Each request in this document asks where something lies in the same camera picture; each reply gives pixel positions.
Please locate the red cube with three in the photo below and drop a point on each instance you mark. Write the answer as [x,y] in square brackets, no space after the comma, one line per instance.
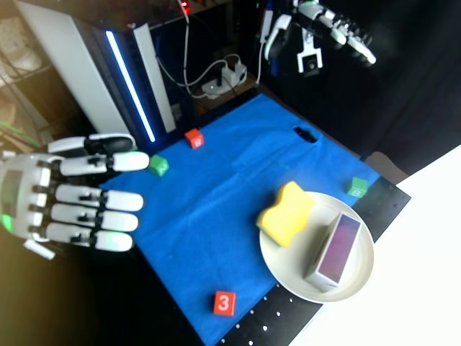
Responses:
[224,303]

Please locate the green cube with two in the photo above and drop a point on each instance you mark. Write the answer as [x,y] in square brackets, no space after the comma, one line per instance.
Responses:
[158,166]

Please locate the red cube with eight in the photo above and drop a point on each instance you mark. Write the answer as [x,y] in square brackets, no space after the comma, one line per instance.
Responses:
[194,138]

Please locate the blue table cloth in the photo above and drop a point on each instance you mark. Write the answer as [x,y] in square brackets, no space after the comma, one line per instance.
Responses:
[216,198]

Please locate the round cream plate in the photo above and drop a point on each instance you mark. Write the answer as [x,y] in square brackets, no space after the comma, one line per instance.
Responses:
[288,266]

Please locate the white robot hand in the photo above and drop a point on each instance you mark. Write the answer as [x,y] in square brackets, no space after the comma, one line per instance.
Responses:
[317,14]
[21,187]

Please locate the white cardboard product box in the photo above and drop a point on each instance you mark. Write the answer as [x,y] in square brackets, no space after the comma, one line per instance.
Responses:
[338,248]

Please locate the green cube with eight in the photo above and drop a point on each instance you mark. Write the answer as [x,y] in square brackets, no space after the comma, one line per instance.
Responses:
[357,187]

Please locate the white tower with blue light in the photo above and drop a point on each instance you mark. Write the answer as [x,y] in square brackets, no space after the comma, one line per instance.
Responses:
[72,72]

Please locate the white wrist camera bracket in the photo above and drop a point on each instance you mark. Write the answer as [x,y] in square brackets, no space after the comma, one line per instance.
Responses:
[304,57]

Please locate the yellow and green sponge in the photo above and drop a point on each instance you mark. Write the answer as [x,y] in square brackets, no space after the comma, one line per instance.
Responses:
[284,216]

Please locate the white power strip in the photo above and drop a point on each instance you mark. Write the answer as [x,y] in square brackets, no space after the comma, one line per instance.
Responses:
[212,90]

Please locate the black backdrop cloth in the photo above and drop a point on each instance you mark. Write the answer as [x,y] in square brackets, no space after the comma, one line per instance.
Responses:
[414,90]

